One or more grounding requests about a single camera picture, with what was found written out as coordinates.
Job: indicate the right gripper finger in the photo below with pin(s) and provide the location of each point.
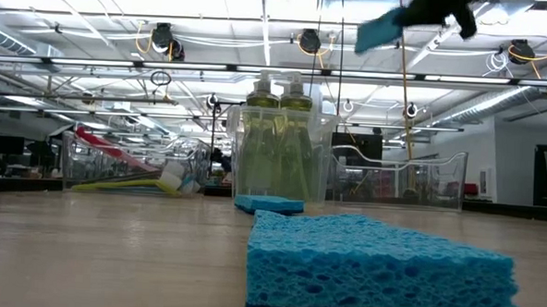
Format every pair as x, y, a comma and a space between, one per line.
413, 16

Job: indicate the blue cellulose sponge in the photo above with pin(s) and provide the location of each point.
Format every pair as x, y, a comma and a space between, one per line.
269, 204
376, 33
365, 268

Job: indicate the yellow-green dish brush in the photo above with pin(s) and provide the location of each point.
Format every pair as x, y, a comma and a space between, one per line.
124, 184

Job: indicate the clear shallow plastic tray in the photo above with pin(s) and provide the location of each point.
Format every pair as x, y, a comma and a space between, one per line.
429, 183
190, 154

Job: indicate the clear deep plastic bin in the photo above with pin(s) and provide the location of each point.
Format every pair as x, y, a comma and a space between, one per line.
324, 165

